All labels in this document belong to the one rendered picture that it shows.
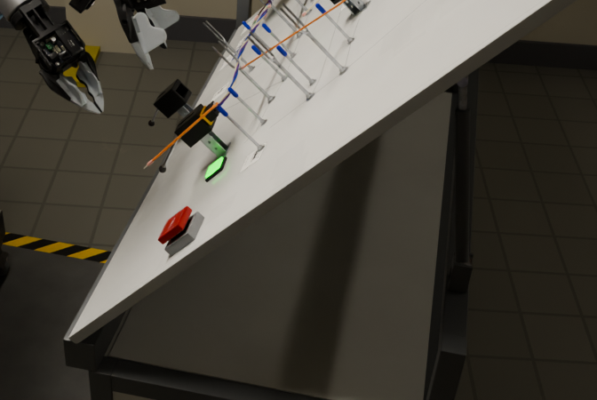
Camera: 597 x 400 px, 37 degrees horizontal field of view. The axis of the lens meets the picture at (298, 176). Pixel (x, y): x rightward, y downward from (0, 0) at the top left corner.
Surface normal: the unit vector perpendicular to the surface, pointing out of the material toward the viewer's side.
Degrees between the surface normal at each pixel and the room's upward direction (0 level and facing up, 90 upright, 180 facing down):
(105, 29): 90
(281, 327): 0
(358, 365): 0
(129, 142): 0
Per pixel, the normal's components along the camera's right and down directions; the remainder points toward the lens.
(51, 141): 0.07, -0.81
